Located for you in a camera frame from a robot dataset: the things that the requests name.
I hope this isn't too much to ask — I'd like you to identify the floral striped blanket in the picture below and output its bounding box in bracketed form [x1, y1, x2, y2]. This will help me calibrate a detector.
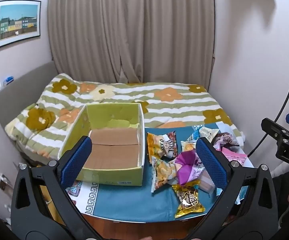
[4, 73, 245, 161]

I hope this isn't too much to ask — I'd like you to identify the grey headboard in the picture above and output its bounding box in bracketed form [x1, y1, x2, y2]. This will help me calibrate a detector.
[0, 60, 60, 155]

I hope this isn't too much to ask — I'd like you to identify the orange brown chips bag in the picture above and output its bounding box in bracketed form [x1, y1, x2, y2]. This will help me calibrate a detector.
[146, 130, 179, 163]

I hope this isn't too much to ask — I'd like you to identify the white blue snack packet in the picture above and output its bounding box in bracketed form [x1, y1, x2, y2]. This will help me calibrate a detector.
[191, 126, 220, 144]

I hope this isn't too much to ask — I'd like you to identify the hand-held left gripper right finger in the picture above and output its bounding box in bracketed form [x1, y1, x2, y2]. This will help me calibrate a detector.
[189, 137, 279, 240]

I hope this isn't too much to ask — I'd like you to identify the person's dark clothing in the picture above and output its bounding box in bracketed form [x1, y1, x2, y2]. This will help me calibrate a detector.
[271, 165, 289, 230]

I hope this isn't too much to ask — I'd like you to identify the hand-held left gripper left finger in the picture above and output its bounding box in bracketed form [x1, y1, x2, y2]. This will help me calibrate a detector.
[11, 135, 102, 240]

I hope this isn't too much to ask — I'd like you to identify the pale yellow chips bag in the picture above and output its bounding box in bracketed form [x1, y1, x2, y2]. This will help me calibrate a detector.
[150, 156, 178, 193]

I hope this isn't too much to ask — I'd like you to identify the illustrated lilac snack box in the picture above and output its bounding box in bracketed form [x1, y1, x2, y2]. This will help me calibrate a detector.
[211, 132, 240, 153]

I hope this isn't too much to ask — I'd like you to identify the clear pink wafer packet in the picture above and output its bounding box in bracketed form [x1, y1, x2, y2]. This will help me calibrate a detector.
[198, 172, 216, 193]

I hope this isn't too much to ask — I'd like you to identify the framed houses picture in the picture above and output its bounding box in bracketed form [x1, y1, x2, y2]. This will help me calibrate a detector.
[0, 0, 42, 50]

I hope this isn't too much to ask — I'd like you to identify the gold chocolate snack packet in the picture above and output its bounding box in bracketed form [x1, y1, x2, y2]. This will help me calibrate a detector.
[171, 179, 206, 219]

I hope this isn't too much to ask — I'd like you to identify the blue patterned tablecloth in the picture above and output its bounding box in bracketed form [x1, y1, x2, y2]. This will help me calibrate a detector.
[66, 122, 255, 223]

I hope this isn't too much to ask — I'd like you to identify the beige curtain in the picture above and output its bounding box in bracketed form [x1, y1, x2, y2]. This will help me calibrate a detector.
[47, 0, 216, 93]

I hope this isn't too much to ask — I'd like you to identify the purple snack packet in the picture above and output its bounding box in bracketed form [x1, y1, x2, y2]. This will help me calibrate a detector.
[175, 151, 205, 188]

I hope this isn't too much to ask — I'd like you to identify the pale bread snack packet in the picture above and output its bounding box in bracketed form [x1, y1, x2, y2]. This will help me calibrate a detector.
[180, 140, 198, 153]

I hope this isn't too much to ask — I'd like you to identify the green cardboard box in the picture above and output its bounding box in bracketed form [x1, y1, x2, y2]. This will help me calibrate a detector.
[58, 102, 145, 187]

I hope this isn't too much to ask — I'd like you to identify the pink white snack packet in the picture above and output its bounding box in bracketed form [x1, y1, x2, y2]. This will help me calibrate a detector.
[216, 147, 248, 166]

